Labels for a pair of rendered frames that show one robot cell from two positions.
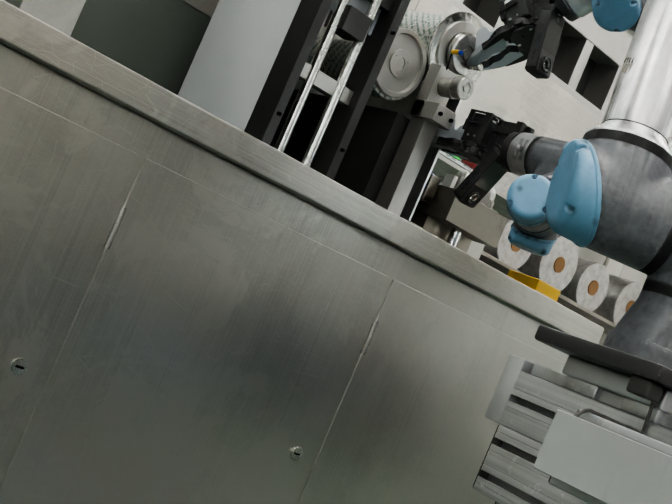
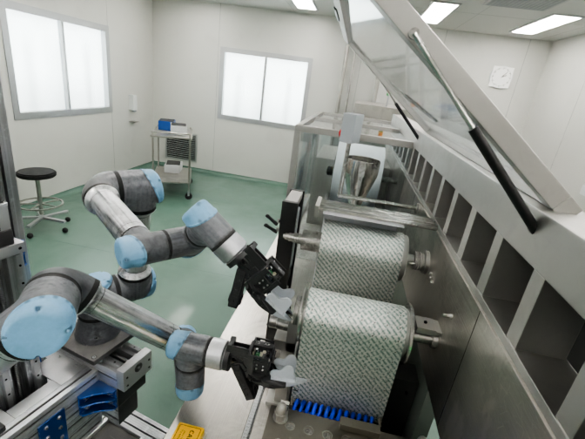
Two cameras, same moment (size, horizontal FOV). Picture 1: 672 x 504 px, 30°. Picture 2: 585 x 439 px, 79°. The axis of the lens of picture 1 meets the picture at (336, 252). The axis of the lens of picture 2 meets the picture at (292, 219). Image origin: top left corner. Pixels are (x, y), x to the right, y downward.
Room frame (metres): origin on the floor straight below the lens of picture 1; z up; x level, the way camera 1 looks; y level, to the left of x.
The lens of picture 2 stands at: (2.77, -0.60, 1.78)
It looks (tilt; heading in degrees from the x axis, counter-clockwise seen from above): 21 degrees down; 140
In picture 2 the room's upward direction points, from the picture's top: 8 degrees clockwise
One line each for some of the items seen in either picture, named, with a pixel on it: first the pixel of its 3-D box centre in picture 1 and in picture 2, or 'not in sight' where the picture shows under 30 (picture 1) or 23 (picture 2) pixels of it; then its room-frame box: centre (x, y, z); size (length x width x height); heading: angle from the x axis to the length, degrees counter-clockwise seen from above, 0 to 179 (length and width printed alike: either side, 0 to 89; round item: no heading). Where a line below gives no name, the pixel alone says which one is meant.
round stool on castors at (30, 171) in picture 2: not in sight; (42, 200); (-1.52, -0.39, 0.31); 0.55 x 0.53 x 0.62; 133
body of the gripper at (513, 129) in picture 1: (495, 143); (249, 358); (2.18, -0.18, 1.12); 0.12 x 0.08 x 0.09; 43
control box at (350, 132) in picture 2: not in sight; (349, 127); (1.87, 0.37, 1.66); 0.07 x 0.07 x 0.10; 19
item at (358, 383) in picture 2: (402, 125); (341, 381); (2.36, -0.02, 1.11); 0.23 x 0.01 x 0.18; 43
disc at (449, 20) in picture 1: (458, 53); (303, 311); (2.22, -0.06, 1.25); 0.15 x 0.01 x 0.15; 133
